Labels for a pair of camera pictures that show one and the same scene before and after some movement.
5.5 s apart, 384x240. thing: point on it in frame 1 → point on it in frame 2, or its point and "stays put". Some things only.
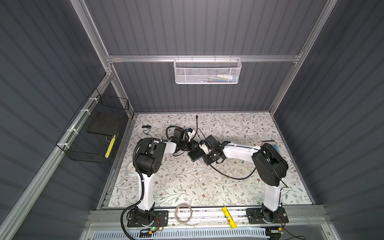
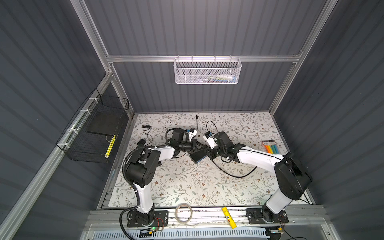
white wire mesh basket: x=207 y=70 stays put
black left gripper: x=192 y=144 stays put
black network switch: x=195 y=154 stays put
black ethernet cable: x=217 y=170 → x=213 y=158
